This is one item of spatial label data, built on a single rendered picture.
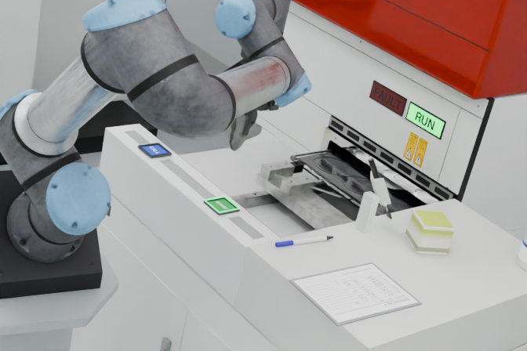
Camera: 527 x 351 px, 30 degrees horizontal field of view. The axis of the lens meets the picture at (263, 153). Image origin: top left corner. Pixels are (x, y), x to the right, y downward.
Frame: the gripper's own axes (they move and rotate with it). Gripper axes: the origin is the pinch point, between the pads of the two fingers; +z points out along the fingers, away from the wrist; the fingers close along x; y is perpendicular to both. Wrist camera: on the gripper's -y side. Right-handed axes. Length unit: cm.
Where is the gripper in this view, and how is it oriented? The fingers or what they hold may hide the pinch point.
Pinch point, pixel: (231, 144)
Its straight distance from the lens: 198.1
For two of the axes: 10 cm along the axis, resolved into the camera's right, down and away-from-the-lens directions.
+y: 7.7, -1.2, 6.3
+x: -6.1, -4.4, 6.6
